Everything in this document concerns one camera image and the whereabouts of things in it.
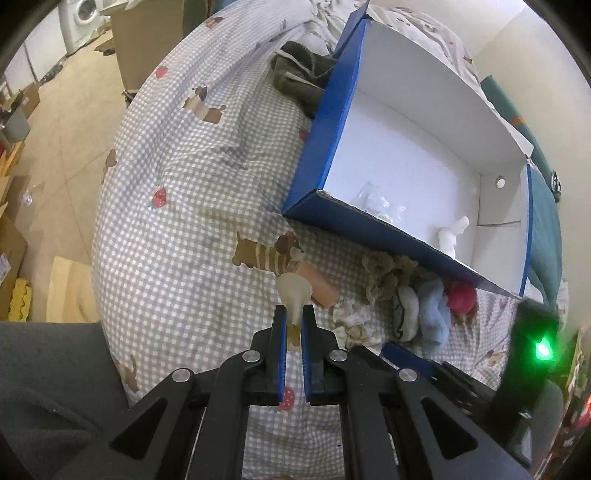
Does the beige soft toy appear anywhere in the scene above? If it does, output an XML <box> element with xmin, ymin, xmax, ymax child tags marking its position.
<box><xmin>277</xmin><ymin>272</ymin><xmax>312</xmax><ymax>347</ymax></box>

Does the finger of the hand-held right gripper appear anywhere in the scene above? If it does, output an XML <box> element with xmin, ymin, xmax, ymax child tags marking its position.
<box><xmin>381</xmin><ymin>340</ymin><xmax>498</xmax><ymax>417</ymax></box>

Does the pink soft cylinder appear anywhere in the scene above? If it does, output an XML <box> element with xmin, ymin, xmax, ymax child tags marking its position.
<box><xmin>295</xmin><ymin>262</ymin><xmax>339</xmax><ymax>309</ymax></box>

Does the blue cardboard box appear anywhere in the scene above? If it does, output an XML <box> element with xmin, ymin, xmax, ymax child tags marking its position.
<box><xmin>281</xmin><ymin>0</ymin><xmax>535</xmax><ymax>298</ymax></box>

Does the flat cardboard box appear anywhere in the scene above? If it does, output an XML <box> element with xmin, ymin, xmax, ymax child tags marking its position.
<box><xmin>0</xmin><ymin>215</ymin><xmax>29</xmax><ymax>296</ymax></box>

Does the dark grey cloth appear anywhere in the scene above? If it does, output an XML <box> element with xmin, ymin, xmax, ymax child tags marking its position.
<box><xmin>0</xmin><ymin>322</ymin><xmax>131</xmax><ymax>480</ymax></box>

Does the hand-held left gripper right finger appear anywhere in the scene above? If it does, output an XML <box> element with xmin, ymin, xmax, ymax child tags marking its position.
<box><xmin>300</xmin><ymin>305</ymin><xmax>533</xmax><ymax>480</ymax></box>

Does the checked dog-print bedsheet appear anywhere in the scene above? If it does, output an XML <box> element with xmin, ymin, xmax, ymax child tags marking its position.
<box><xmin>91</xmin><ymin>0</ymin><xmax>571</xmax><ymax>480</ymax></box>

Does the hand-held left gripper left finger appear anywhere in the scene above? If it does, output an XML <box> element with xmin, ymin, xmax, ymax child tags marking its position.
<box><xmin>55</xmin><ymin>305</ymin><xmax>289</xmax><ymax>480</ymax></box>

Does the tall cardboard box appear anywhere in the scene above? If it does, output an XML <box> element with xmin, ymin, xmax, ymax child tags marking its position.
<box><xmin>112</xmin><ymin>4</ymin><xmax>186</xmax><ymax>93</ymax></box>

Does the light wooden board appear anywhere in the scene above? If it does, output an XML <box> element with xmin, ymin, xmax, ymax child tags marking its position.
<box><xmin>45</xmin><ymin>256</ymin><xmax>100</xmax><ymax>324</ymax></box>

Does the teal pillow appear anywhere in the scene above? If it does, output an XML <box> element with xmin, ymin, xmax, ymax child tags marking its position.
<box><xmin>480</xmin><ymin>76</ymin><xmax>565</xmax><ymax>308</ymax></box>

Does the yellow foam tray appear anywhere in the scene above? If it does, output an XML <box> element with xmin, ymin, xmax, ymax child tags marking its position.
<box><xmin>8</xmin><ymin>278</ymin><xmax>34</xmax><ymax>322</ymax></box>

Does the olive green garment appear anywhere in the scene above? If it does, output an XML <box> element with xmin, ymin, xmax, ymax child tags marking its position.
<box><xmin>270</xmin><ymin>41</ymin><xmax>340</xmax><ymax>118</ymax></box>

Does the white washing machine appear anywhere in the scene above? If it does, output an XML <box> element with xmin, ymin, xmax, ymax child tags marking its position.
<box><xmin>59</xmin><ymin>0</ymin><xmax>110</xmax><ymax>46</ymax></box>

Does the red sock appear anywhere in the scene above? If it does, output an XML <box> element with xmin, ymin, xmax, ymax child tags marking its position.
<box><xmin>444</xmin><ymin>279</ymin><xmax>478</xmax><ymax>315</ymax></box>

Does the crumpled cream cloth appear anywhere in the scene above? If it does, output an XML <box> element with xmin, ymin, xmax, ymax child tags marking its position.
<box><xmin>332</xmin><ymin>300</ymin><xmax>384</xmax><ymax>348</ymax></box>

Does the white black-striped sock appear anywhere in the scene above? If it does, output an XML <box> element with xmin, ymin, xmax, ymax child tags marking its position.
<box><xmin>392</xmin><ymin>285</ymin><xmax>420</xmax><ymax>342</ymax></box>

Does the grey bin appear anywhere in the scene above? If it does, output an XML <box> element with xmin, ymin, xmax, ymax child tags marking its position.
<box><xmin>4</xmin><ymin>111</ymin><xmax>31</xmax><ymax>143</ymax></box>

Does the clear plastic bag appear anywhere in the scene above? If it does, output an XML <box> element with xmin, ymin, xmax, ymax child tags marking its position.
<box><xmin>350</xmin><ymin>182</ymin><xmax>407</xmax><ymax>224</ymax></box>

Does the light blue sock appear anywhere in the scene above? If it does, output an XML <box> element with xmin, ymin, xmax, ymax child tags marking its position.
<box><xmin>416</xmin><ymin>279</ymin><xmax>451</xmax><ymax>356</ymax></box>

